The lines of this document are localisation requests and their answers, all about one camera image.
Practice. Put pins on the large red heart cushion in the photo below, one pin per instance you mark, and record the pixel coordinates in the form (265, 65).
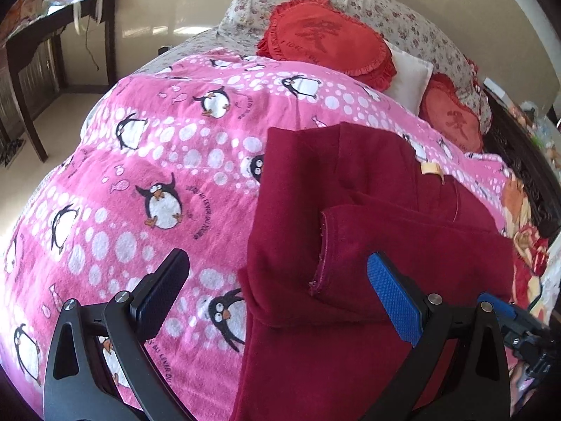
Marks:
(324, 39)

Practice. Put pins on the dark carved wooden headboard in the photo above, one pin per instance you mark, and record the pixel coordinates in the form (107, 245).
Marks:
(526, 162)

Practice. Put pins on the white box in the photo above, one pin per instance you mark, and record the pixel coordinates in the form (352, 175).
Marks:
(496, 87)

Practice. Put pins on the dark red fleece garment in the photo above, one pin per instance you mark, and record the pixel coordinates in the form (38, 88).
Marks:
(307, 193)

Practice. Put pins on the dark patterned slippers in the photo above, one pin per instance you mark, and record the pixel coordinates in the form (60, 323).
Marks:
(12, 149)

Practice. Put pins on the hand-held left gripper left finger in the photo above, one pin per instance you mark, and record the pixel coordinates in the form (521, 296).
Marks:
(161, 290)

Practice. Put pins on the small red heart cushion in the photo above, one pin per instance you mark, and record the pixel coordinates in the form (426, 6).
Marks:
(451, 118)

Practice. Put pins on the orange red flower blanket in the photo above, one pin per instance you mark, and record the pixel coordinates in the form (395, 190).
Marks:
(526, 237)

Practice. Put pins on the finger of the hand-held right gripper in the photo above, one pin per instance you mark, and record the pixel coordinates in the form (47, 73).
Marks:
(490, 300)

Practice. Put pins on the pink penguin print blanket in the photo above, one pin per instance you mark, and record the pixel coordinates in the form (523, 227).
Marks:
(131, 162)

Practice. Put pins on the small white pillow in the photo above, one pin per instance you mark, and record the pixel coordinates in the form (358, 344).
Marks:
(410, 74)

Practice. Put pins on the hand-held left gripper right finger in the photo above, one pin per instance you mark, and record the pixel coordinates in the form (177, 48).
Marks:
(394, 299)

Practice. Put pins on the dark wooden desk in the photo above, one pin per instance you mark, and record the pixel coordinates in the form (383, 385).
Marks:
(26, 52)

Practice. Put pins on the floral print pillow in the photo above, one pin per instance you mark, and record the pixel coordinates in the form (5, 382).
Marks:
(245, 8)
(407, 22)

